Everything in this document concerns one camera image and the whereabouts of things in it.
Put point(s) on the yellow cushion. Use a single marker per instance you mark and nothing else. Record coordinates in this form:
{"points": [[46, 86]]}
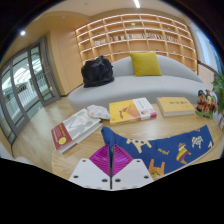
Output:
{"points": [[145, 64]]}

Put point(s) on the blue patterned towel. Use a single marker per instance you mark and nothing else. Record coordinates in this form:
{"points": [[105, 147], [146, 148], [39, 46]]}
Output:
{"points": [[173, 150]]}

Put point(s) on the long ceiling light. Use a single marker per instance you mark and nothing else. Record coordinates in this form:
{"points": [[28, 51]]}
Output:
{"points": [[136, 3]]}

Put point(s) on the colourful cartoon figurine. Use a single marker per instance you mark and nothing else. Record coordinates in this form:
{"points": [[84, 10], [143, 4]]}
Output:
{"points": [[206, 104]]}

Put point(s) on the white spotted pouch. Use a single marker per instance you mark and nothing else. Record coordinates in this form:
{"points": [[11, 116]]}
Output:
{"points": [[98, 112]]}

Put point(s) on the red and white book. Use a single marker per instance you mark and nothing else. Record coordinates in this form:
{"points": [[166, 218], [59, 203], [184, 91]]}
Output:
{"points": [[76, 128]]}

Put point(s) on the plain yellow book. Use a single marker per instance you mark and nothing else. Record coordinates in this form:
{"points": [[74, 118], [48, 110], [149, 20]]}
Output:
{"points": [[175, 105]]}

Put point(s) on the green potted plant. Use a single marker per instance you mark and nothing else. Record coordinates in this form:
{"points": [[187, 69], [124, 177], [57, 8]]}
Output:
{"points": [[220, 90]]}

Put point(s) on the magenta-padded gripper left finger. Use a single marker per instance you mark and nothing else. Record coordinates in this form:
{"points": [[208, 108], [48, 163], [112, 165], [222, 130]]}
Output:
{"points": [[90, 173]]}

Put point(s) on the yellow and white book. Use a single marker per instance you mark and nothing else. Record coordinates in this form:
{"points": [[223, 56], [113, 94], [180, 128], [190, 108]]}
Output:
{"points": [[128, 111]]}

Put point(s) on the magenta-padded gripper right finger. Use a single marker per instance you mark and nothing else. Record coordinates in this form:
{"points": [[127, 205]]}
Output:
{"points": [[131, 173]]}

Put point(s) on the grey framed glass door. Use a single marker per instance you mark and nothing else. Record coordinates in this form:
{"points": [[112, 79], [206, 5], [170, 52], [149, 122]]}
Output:
{"points": [[26, 90]]}

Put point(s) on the round ceiling spotlight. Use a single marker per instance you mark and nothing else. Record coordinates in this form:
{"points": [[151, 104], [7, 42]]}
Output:
{"points": [[22, 32]]}

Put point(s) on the light grey sofa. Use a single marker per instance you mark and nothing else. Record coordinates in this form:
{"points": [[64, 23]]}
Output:
{"points": [[140, 88]]}

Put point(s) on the wooden wall shelf unit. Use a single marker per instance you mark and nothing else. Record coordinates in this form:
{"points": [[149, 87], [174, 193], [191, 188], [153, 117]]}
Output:
{"points": [[133, 33]]}

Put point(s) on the black bag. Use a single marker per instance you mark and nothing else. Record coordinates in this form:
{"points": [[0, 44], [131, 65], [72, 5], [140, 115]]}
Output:
{"points": [[97, 71]]}

